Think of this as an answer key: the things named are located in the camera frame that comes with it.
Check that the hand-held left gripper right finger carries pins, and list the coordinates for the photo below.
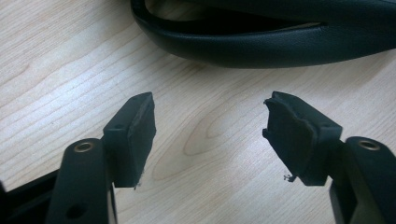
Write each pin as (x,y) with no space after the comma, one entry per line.
(292,140)

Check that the black leather shoe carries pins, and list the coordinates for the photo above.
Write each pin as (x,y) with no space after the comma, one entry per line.
(267,43)

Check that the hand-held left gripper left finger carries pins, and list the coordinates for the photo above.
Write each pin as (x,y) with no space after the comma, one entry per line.
(130,146)

